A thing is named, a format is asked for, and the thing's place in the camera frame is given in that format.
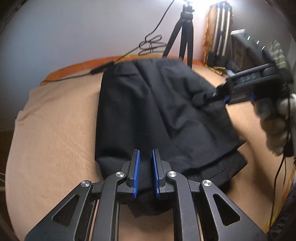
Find black camera tripod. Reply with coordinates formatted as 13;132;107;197
162;2;194;68

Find black pants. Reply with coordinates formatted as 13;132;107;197
95;59;247;217

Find black cable on bed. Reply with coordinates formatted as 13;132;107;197
40;0;176;85

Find right hand grey glove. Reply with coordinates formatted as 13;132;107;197
252;93;295;155

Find beige bed blanket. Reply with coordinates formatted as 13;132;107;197
6;71;295;240

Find silver tripod legs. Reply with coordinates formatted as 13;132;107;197
203;1;233;69

